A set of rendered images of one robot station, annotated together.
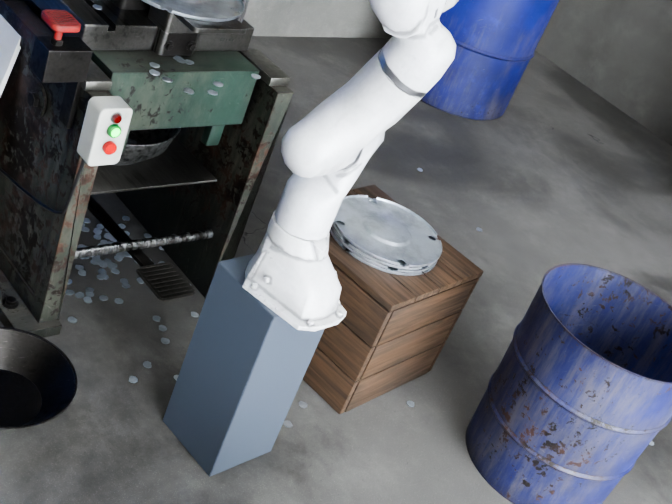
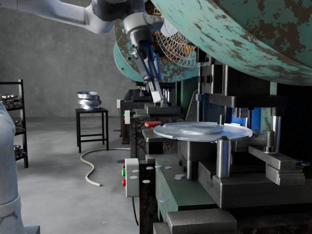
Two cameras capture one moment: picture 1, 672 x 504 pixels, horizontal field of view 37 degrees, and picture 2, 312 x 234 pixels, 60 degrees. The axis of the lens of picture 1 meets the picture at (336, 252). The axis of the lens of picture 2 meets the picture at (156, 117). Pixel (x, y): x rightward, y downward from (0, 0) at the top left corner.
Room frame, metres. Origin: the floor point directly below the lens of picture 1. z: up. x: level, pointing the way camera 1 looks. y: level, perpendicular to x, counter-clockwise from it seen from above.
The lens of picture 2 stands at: (2.54, -0.13, 0.93)
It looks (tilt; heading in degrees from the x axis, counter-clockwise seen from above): 8 degrees down; 134
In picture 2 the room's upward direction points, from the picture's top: straight up
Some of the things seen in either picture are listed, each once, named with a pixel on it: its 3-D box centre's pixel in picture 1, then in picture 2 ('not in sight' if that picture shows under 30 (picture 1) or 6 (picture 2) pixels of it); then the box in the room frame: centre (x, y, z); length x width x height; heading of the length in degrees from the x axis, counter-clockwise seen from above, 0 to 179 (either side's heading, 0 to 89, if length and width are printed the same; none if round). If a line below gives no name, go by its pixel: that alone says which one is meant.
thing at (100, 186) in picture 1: (101, 140); not in sight; (2.16, 0.64, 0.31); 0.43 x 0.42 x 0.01; 142
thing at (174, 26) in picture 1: (183, 27); (185, 152); (2.05, 0.50, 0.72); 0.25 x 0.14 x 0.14; 52
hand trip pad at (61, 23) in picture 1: (58, 35); (153, 131); (1.76, 0.66, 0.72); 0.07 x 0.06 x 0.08; 52
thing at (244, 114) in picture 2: not in sight; (239, 110); (2.15, 0.63, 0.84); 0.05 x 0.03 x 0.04; 142
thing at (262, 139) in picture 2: not in sight; (239, 137); (2.16, 0.63, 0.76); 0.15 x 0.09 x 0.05; 142
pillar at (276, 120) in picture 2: not in sight; (276, 126); (2.26, 0.63, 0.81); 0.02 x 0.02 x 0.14
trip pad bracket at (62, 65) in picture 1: (56, 82); (153, 156); (1.77, 0.64, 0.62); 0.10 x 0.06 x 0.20; 142
